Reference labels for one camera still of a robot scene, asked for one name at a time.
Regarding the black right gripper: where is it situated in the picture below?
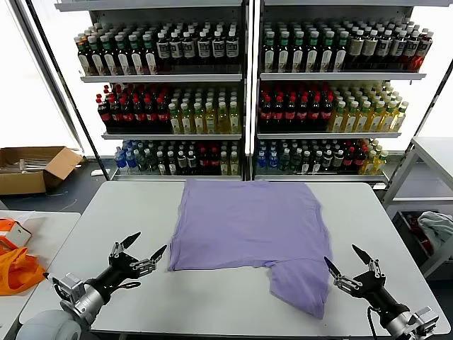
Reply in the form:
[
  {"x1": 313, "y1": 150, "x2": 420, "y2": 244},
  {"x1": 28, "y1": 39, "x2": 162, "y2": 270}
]
[{"x1": 323, "y1": 244, "x2": 411, "y2": 325}]

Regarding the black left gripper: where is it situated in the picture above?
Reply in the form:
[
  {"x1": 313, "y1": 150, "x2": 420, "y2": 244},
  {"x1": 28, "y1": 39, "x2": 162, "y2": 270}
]
[{"x1": 84, "y1": 232, "x2": 168, "y2": 297}]

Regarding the purple t-shirt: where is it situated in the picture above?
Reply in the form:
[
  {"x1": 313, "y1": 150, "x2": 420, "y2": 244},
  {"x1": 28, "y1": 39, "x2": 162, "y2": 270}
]
[{"x1": 166, "y1": 178, "x2": 333, "y2": 319}]

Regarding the black plastic crate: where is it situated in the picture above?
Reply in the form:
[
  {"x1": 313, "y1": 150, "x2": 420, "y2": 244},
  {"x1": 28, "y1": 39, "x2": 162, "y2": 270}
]
[{"x1": 391, "y1": 210, "x2": 453, "y2": 256}]

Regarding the red item in crate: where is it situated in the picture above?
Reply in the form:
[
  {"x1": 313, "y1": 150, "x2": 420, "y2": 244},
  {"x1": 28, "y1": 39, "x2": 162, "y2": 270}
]
[{"x1": 406, "y1": 213, "x2": 433, "y2": 255}]

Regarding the white side table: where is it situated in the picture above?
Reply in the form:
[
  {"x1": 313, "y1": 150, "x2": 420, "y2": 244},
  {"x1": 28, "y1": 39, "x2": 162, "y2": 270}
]
[{"x1": 0, "y1": 210, "x2": 83, "y2": 340}]

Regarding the white grey crumpled cloth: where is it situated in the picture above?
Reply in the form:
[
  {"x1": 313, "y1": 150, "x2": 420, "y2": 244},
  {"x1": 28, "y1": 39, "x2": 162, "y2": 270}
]
[{"x1": 416, "y1": 210, "x2": 453, "y2": 254}]

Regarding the small cola bottle red label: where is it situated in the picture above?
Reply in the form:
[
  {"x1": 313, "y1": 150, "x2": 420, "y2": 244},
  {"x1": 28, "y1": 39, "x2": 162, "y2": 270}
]
[
  {"x1": 343, "y1": 148, "x2": 357, "y2": 174},
  {"x1": 208, "y1": 150, "x2": 220, "y2": 176},
  {"x1": 354, "y1": 147, "x2": 367, "y2": 174},
  {"x1": 197, "y1": 150, "x2": 210, "y2": 176}
]

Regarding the orange cloth bag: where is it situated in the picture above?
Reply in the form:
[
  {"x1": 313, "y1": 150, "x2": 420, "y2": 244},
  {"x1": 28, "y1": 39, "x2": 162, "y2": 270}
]
[{"x1": 0, "y1": 246, "x2": 49, "y2": 297}]

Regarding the orange white box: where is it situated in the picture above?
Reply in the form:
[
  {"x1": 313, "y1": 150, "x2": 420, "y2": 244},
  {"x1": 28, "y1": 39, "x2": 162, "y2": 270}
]
[{"x1": 0, "y1": 217, "x2": 33, "y2": 253}]

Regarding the open cardboard box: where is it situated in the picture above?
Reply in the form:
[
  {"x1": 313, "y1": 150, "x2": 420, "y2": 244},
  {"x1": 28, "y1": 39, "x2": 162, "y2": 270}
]
[{"x1": 0, "y1": 146, "x2": 84, "y2": 196}]

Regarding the cola bottle red cap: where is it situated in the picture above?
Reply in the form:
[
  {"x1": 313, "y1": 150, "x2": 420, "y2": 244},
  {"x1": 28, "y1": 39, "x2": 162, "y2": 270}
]
[
  {"x1": 319, "y1": 94, "x2": 335, "y2": 132},
  {"x1": 295, "y1": 95, "x2": 311, "y2": 132},
  {"x1": 132, "y1": 96, "x2": 148, "y2": 134},
  {"x1": 120, "y1": 96, "x2": 137, "y2": 134},
  {"x1": 155, "y1": 96, "x2": 171, "y2": 134},
  {"x1": 259, "y1": 95, "x2": 274, "y2": 132},
  {"x1": 271, "y1": 95, "x2": 286, "y2": 132},
  {"x1": 283, "y1": 95, "x2": 298, "y2": 132},
  {"x1": 108, "y1": 95, "x2": 125, "y2": 134},
  {"x1": 307, "y1": 95, "x2": 322, "y2": 132},
  {"x1": 97, "y1": 94, "x2": 113, "y2": 134},
  {"x1": 144, "y1": 96, "x2": 159, "y2": 134}
]

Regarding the yellow juice bottle green label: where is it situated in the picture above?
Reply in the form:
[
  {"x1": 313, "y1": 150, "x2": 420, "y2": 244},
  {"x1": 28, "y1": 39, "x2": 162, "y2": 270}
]
[
  {"x1": 343, "y1": 101, "x2": 360, "y2": 133},
  {"x1": 391, "y1": 101, "x2": 410, "y2": 133},
  {"x1": 355, "y1": 101, "x2": 373, "y2": 133},
  {"x1": 168, "y1": 102, "x2": 182, "y2": 135},
  {"x1": 228, "y1": 101, "x2": 241, "y2": 135},
  {"x1": 216, "y1": 101, "x2": 229, "y2": 135},
  {"x1": 204, "y1": 101, "x2": 217, "y2": 135},
  {"x1": 331, "y1": 101, "x2": 348, "y2": 133},
  {"x1": 380, "y1": 101, "x2": 398, "y2": 133},
  {"x1": 367, "y1": 101, "x2": 386, "y2": 133},
  {"x1": 192, "y1": 101, "x2": 206, "y2": 135},
  {"x1": 179, "y1": 101, "x2": 194, "y2": 135}
]

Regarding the clear plastic packaging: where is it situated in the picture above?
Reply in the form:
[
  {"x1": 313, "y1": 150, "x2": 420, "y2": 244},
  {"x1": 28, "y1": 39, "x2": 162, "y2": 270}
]
[{"x1": 0, "y1": 158, "x2": 49, "y2": 174}]

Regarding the dark tea bottle green label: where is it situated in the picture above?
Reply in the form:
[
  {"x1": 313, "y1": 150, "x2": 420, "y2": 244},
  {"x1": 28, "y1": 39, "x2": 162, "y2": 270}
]
[
  {"x1": 127, "y1": 33, "x2": 145, "y2": 76},
  {"x1": 141, "y1": 32, "x2": 159, "y2": 75},
  {"x1": 86, "y1": 34, "x2": 104, "y2": 77},
  {"x1": 100, "y1": 33, "x2": 117, "y2": 76},
  {"x1": 320, "y1": 30, "x2": 336, "y2": 72},
  {"x1": 291, "y1": 30, "x2": 306, "y2": 73},
  {"x1": 334, "y1": 30, "x2": 350, "y2": 72},
  {"x1": 276, "y1": 30, "x2": 292, "y2": 73},
  {"x1": 113, "y1": 33, "x2": 131, "y2": 76},
  {"x1": 262, "y1": 30, "x2": 277, "y2": 73},
  {"x1": 306, "y1": 30, "x2": 321, "y2": 72}
]

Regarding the grey metal shelf unit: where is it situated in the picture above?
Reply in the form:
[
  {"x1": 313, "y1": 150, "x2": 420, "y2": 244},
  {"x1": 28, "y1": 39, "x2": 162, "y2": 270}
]
[
  {"x1": 249, "y1": 0, "x2": 428, "y2": 183},
  {"x1": 55, "y1": 0, "x2": 249, "y2": 182}
]

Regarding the dark tea bottle orange label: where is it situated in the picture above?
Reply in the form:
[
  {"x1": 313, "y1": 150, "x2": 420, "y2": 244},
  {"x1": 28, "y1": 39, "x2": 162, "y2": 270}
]
[{"x1": 75, "y1": 34, "x2": 92, "y2": 77}]

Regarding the dark drink bottle white label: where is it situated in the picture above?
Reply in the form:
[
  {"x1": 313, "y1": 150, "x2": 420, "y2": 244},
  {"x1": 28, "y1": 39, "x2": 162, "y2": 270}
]
[
  {"x1": 197, "y1": 30, "x2": 212, "y2": 74},
  {"x1": 225, "y1": 29, "x2": 240, "y2": 74},
  {"x1": 181, "y1": 30, "x2": 197, "y2": 74},
  {"x1": 168, "y1": 30, "x2": 184, "y2": 74},
  {"x1": 211, "y1": 29, "x2": 227, "y2": 74},
  {"x1": 155, "y1": 30, "x2": 171, "y2": 74}
]

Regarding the dark drink bottle beige label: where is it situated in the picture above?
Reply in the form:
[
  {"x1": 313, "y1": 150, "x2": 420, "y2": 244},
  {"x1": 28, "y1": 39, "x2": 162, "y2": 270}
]
[
  {"x1": 348, "y1": 29, "x2": 366, "y2": 71},
  {"x1": 362, "y1": 29, "x2": 380, "y2": 71}
]

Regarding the dark drink bottle blue label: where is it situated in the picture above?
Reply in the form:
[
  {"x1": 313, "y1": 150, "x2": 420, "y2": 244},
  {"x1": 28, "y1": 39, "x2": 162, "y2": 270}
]
[
  {"x1": 377, "y1": 29, "x2": 394, "y2": 71},
  {"x1": 390, "y1": 29, "x2": 408, "y2": 71},
  {"x1": 402, "y1": 30, "x2": 422, "y2": 71}
]

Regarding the red drink bottle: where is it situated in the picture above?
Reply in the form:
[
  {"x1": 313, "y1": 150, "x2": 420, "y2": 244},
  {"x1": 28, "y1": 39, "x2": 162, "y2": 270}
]
[{"x1": 412, "y1": 30, "x2": 435, "y2": 71}]

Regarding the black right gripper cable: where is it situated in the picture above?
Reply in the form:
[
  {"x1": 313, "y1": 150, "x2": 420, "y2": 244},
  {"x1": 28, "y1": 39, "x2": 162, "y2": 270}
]
[{"x1": 365, "y1": 305, "x2": 377, "y2": 340}]

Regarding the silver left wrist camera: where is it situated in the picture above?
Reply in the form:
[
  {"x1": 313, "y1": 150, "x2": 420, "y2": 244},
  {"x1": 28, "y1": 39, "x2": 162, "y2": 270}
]
[{"x1": 52, "y1": 272, "x2": 86, "y2": 302}]

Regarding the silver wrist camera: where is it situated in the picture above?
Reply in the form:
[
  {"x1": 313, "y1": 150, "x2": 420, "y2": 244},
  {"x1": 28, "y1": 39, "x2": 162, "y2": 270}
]
[
  {"x1": 52, "y1": 272, "x2": 86, "y2": 302},
  {"x1": 406, "y1": 306, "x2": 442, "y2": 336}
]

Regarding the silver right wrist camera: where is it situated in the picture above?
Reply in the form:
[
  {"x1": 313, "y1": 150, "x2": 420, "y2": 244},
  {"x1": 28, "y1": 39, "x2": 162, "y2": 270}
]
[{"x1": 406, "y1": 306, "x2": 442, "y2": 336}]

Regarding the grey metal frame table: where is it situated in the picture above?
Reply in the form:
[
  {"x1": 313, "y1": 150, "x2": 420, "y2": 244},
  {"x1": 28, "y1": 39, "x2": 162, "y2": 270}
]
[{"x1": 382, "y1": 136, "x2": 453, "y2": 281}]

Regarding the black frame pole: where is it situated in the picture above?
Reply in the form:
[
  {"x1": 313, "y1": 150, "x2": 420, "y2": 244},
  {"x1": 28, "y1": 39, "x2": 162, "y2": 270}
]
[
  {"x1": 25, "y1": 0, "x2": 110, "y2": 182},
  {"x1": 424, "y1": 67, "x2": 453, "y2": 142}
]

